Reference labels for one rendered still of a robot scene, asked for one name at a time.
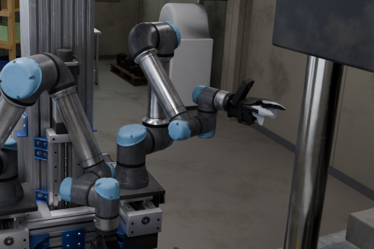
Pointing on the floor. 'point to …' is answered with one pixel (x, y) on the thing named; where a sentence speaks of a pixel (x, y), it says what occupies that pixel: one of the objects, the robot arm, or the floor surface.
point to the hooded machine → (190, 49)
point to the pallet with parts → (128, 70)
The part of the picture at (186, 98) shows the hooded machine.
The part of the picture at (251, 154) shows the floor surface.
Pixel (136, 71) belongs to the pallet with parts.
